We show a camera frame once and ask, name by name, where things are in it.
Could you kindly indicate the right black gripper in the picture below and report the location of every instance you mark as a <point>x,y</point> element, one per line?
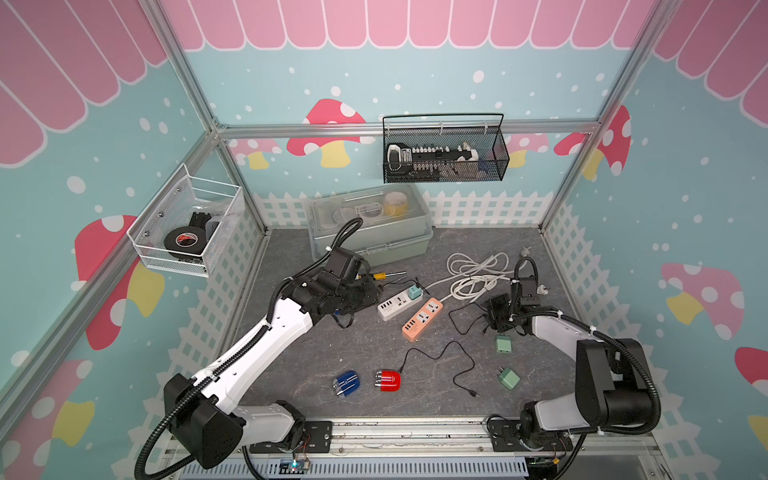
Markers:
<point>492,303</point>

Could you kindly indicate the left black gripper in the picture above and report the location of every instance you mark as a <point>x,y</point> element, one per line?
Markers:
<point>370,295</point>

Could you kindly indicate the green charger adapter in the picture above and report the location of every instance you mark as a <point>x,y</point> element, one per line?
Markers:
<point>508,378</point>
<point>503,344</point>

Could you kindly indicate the teal charger adapter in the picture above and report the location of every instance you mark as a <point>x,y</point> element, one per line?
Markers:
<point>414,292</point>

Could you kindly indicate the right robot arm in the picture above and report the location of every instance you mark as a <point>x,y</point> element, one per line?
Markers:
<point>614,391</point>

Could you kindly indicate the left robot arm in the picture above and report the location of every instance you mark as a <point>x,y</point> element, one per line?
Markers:
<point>203,412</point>

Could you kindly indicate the blue shaver lower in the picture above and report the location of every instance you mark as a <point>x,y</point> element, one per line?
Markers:
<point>346,384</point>

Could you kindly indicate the red electric shaver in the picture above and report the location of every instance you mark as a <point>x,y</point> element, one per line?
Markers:
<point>387,380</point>

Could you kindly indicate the white power strip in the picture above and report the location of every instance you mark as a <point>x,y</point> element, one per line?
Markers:
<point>396,305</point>

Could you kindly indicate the orange power strip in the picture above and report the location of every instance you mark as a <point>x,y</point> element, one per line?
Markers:
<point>415,326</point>

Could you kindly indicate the green plastic storage box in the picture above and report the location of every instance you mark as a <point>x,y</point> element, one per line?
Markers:
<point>381,239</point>

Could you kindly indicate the yellow tape roll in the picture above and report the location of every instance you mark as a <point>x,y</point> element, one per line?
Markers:
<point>395,204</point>

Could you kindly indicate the black power strip in basket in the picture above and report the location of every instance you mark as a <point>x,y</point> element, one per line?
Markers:
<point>422,161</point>

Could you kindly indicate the black tape roll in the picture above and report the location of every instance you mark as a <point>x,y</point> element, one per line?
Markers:
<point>186,243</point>

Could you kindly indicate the yellow handled screwdriver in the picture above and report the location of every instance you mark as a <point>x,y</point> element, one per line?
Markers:
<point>384,276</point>

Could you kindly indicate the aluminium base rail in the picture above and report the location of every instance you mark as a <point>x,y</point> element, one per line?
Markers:
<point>438,448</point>

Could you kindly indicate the black wire mesh basket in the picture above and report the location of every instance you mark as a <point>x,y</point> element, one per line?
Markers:
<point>481,131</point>

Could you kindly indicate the clear acrylic wall bin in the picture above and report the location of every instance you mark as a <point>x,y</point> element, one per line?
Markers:
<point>187,200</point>

